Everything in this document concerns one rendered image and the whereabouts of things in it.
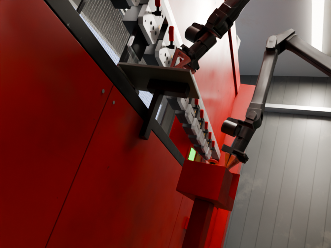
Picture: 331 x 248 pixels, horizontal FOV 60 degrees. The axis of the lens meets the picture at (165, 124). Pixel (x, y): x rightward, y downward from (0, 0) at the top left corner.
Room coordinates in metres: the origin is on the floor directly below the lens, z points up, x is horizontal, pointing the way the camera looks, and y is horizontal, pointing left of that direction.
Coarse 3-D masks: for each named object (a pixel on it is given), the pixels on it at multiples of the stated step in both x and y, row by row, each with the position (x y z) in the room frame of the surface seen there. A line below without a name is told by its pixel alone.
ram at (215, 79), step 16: (176, 0) 1.05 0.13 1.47; (192, 0) 1.19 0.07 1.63; (208, 0) 1.38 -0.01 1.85; (176, 16) 1.10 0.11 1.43; (192, 16) 1.25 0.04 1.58; (208, 16) 1.46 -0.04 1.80; (176, 48) 1.21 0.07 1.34; (224, 48) 1.98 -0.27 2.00; (208, 64) 1.72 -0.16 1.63; (224, 64) 2.12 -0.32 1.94; (208, 80) 1.82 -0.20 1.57; (224, 80) 2.26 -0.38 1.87; (208, 96) 1.93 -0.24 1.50; (224, 96) 2.42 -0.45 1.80; (208, 112) 2.05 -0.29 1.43; (224, 112) 2.59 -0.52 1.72; (208, 128) 2.17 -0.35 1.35
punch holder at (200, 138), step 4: (204, 120) 1.99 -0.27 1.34; (200, 124) 1.98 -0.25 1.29; (204, 124) 2.03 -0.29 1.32; (200, 128) 1.97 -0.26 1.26; (200, 132) 1.97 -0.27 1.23; (188, 136) 2.01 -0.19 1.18; (192, 136) 2.00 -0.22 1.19; (196, 136) 1.99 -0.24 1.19; (200, 136) 2.00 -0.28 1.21; (204, 136) 2.10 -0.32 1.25; (192, 140) 2.06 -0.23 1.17; (196, 140) 2.03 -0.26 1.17; (200, 140) 2.03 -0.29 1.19; (196, 144) 2.12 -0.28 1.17; (200, 144) 2.09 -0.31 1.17
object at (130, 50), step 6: (132, 36) 0.93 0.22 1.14; (138, 36) 0.95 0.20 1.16; (132, 42) 0.93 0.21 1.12; (138, 42) 0.96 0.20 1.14; (132, 48) 0.94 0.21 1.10; (138, 48) 0.97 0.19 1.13; (144, 48) 1.01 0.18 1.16; (132, 54) 0.97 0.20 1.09; (138, 54) 0.99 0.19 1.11; (138, 60) 1.01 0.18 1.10
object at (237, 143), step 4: (236, 136) 1.08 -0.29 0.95; (236, 140) 1.07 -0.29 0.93; (240, 140) 1.06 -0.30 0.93; (244, 140) 1.06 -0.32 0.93; (224, 144) 1.09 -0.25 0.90; (232, 144) 1.08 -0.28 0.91; (236, 144) 1.06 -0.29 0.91; (240, 144) 1.06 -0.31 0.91; (244, 144) 1.06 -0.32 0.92; (232, 148) 1.07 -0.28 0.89; (236, 148) 1.06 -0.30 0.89; (240, 148) 1.06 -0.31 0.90; (244, 148) 1.07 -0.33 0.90; (236, 152) 1.06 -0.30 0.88; (240, 152) 1.05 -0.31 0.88; (244, 156) 1.04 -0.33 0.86
